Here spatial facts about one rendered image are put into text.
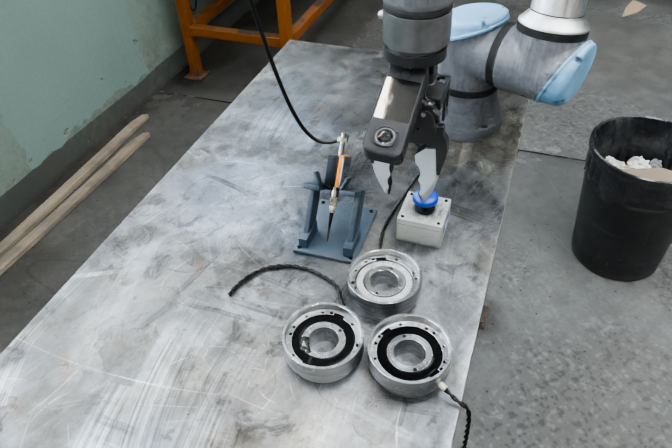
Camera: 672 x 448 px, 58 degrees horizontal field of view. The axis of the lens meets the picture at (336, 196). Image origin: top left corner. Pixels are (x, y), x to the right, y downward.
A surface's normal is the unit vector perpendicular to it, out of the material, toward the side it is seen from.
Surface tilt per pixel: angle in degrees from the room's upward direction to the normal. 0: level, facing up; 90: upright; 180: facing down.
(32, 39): 90
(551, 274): 0
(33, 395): 0
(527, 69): 81
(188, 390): 0
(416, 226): 90
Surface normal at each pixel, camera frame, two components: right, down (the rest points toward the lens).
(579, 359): -0.04, -0.77
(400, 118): -0.15, -0.37
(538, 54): -0.56, 0.41
